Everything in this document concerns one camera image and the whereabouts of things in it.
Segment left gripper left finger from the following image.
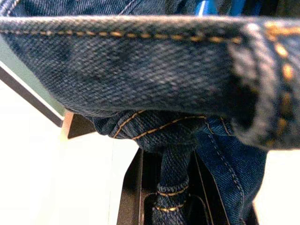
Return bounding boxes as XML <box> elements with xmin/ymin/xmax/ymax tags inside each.
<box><xmin>117</xmin><ymin>149</ymin><xmax>163</xmax><ymax>225</ymax></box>

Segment blue denim jeans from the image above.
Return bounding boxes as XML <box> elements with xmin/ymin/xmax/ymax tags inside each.
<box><xmin>0</xmin><ymin>0</ymin><xmax>300</xmax><ymax>225</ymax></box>

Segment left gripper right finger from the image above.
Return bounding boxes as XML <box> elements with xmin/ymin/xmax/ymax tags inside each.
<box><xmin>184</xmin><ymin>151</ymin><xmax>231</xmax><ymax>225</ymax></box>

